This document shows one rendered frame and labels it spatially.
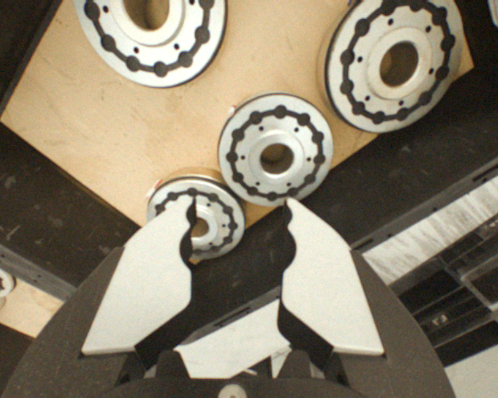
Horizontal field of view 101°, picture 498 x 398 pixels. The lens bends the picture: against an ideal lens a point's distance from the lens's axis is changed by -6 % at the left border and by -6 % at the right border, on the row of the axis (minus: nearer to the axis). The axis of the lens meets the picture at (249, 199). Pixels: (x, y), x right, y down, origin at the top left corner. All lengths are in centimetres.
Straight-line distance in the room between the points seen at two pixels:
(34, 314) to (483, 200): 87
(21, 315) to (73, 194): 34
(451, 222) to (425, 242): 6
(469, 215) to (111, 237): 63
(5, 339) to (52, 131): 45
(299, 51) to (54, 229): 26
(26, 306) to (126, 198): 32
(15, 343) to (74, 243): 40
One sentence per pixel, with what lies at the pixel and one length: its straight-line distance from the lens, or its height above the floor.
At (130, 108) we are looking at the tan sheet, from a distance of 24.
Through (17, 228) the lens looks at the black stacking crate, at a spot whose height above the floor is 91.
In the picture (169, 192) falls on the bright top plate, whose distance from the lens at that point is 23.
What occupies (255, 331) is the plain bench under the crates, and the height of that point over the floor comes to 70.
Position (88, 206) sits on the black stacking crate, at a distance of 29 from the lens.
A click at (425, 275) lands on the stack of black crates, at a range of 136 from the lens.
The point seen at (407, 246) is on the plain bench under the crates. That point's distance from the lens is 59.
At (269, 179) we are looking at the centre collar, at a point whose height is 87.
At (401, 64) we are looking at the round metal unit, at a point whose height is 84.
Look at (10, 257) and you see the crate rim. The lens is 25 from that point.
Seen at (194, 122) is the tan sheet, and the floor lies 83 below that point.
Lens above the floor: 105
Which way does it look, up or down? 59 degrees down
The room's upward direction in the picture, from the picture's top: 178 degrees clockwise
